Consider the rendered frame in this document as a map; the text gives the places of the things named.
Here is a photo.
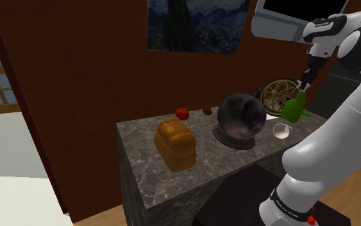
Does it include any green bottle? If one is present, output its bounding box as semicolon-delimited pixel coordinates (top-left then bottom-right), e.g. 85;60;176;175
281;89;307;124

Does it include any white microwave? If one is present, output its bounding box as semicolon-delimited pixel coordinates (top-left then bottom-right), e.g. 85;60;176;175
251;0;349;44

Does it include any clear drinking glass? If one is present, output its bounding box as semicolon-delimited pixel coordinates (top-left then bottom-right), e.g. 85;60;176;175
272;123;294;139

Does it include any dark glass globe on base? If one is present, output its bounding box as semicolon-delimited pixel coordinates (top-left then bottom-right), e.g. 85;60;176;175
212;92;267;151

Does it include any red tomato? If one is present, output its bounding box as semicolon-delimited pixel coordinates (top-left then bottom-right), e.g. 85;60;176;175
174;107;190;121

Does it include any brown loaf of bread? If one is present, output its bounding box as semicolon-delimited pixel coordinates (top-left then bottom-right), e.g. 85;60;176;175
153;118;197;173

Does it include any gold ring wheel ornament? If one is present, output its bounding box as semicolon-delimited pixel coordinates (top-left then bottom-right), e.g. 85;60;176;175
254;78;301;117

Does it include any blue night sky wall picture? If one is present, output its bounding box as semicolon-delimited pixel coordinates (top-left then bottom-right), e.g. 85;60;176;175
146;0;251;56

